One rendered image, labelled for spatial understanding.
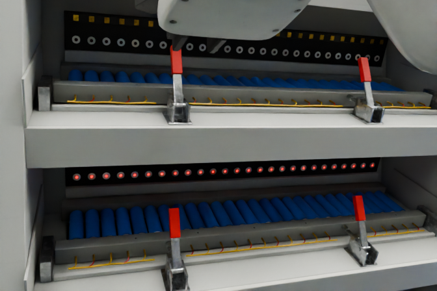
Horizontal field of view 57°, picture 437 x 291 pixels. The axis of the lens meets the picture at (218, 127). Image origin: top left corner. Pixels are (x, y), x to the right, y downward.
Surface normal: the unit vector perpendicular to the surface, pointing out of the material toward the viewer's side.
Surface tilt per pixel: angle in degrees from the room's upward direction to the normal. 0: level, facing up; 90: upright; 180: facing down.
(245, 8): 168
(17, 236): 90
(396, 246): 18
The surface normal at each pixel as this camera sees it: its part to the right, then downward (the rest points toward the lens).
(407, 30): -0.77, 0.60
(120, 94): 0.30, 0.37
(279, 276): 0.11, -0.93
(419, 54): -0.66, 0.75
